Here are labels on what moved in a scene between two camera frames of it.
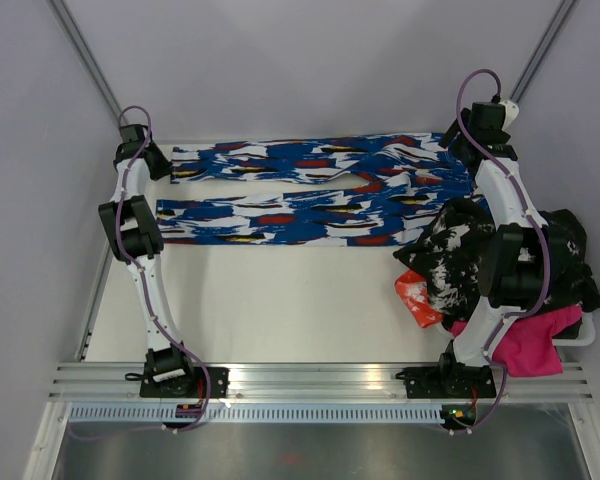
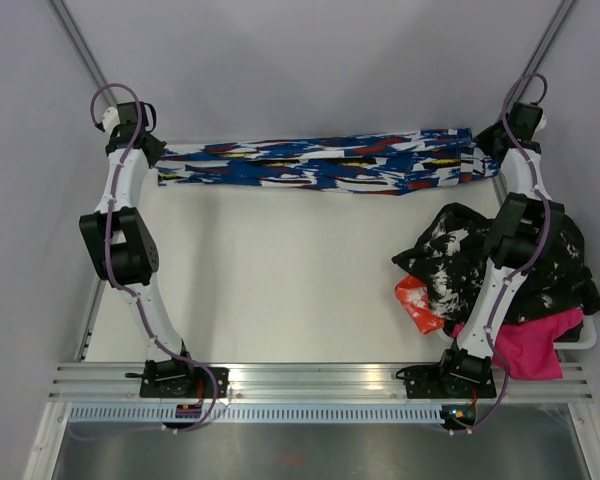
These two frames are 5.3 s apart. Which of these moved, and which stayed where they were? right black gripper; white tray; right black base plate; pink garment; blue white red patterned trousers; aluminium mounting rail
Moved: blue white red patterned trousers; right black gripper
Stayed: pink garment; right black base plate; white tray; aluminium mounting rail
